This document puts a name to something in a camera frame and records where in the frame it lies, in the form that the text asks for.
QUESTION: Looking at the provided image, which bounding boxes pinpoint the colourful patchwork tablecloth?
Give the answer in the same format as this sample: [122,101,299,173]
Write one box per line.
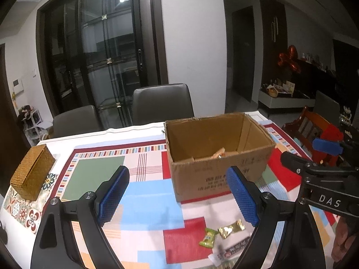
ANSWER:
[0,111,340,269]

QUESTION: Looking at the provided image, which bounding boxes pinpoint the brown cardboard box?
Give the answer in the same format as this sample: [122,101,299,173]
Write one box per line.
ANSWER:
[163,112,277,203]

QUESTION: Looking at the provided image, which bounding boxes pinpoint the dark long snack bar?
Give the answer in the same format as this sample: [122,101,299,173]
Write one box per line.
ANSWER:
[209,237,251,265]

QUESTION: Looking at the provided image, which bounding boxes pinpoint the grey dining chair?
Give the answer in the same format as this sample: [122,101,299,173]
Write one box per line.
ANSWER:
[313,90,340,118]
[132,83,195,126]
[52,105,102,139]

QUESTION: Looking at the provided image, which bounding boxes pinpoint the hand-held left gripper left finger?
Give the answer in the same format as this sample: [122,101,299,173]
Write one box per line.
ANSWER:
[30,165,130,269]

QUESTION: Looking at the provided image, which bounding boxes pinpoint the floral patterned cloth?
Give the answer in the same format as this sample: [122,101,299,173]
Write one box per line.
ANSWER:
[3,154,61,234]

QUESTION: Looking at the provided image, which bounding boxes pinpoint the white shoe rack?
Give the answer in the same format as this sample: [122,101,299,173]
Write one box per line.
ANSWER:
[17,105,48,146]

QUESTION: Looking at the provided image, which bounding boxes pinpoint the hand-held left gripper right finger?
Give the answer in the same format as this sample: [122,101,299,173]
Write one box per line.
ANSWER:
[226,166,335,269]

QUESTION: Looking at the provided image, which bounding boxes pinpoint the white flower ornament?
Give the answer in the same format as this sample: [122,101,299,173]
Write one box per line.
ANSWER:
[339,106,352,124]

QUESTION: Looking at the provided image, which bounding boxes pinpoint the white low sideboard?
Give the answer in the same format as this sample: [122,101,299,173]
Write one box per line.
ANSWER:
[257,85,316,118]

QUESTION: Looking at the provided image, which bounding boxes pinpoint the dark low cabinet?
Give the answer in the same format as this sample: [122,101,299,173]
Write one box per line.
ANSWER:
[292,59,359,107]

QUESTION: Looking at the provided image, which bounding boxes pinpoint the green candy packet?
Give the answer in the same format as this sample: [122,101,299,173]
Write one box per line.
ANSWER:
[199,228,219,249]

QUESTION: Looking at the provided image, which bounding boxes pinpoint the dark wardrobe with metal handles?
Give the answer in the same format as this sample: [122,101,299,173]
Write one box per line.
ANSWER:
[258,0,289,90]

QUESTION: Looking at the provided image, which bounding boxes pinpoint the red garment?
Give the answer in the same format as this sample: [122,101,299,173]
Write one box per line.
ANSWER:
[311,125,344,163]

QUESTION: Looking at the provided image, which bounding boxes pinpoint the woven straw lidded box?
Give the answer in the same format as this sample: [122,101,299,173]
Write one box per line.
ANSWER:
[10,144,56,201]

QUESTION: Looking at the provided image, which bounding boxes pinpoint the beige biscuit packet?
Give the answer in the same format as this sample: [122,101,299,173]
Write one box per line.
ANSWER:
[210,146,239,159]

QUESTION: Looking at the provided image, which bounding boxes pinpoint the brown wooden chair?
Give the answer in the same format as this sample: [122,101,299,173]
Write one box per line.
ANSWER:
[282,106,344,166]

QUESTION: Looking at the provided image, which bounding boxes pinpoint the person's right hand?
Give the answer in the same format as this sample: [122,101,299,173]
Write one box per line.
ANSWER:
[331,218,359,269]

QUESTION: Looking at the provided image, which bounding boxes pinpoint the gold candy packet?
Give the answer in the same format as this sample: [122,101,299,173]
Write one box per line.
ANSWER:
[218,219,245,239]

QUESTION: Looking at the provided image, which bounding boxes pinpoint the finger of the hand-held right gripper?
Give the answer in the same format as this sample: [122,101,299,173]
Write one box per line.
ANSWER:
[280,151,317,178]
[313,138,359,157]

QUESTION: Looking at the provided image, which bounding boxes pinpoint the dark framed glass sliding door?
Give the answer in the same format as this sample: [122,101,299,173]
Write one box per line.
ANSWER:
[36,0,169,129]

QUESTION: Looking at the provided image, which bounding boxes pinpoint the red foil balloons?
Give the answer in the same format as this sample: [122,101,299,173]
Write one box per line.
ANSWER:
[278,45,302,73]

